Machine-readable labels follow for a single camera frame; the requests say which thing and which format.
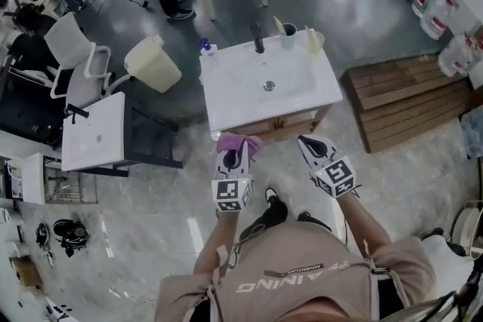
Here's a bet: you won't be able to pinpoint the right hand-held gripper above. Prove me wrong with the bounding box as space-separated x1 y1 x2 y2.
297 134 358 199

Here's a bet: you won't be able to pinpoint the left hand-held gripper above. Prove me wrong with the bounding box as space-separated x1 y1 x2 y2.
211 140 254 214

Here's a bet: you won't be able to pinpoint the purple cloth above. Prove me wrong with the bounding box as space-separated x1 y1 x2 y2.
217 133 262 163

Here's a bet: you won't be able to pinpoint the person's left forearm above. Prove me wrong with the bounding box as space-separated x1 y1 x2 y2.
195 210 242 268

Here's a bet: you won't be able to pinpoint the person's right forearm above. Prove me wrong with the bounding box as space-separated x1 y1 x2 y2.
334 194 392 253

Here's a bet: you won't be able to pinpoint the wooden vanity with white sink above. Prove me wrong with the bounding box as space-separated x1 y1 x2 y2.
198 29 344 133
217 103 334 143

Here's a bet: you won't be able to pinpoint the person's left shoe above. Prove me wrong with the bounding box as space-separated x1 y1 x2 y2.
263 186 281 205

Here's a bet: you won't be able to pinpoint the person's black trousers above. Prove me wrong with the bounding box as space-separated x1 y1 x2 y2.
239 198 333 242

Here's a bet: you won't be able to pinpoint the person's beige shirt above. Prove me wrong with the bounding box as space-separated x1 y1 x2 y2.
156 220 438 322

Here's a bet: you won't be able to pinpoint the wooden slatted platform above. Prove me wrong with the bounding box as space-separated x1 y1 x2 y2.
340 54 476 155

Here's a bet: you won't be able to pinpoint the cream translucent cup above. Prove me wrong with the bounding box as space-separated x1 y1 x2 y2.
305 26 326 57

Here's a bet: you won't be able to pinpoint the black faucet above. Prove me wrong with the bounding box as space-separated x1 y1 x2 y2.
248 22 266 54

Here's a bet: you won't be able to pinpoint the cream plastic trash bin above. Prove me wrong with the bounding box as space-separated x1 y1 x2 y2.
123 34 183 94

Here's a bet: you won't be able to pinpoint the white rectangular basin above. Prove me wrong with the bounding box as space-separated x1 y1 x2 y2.
61 91 126 173

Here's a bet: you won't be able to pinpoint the clear plastic bag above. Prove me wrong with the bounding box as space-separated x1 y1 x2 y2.
459 106 483 160

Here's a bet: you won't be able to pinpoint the round beige bucket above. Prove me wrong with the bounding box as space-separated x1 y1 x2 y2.
451 199 483 261

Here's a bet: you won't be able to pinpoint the white mesh office chair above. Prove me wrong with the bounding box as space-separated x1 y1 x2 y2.
43 11 131 110

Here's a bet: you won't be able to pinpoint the metal wire rack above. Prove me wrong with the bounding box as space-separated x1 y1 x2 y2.
42 157 100 205

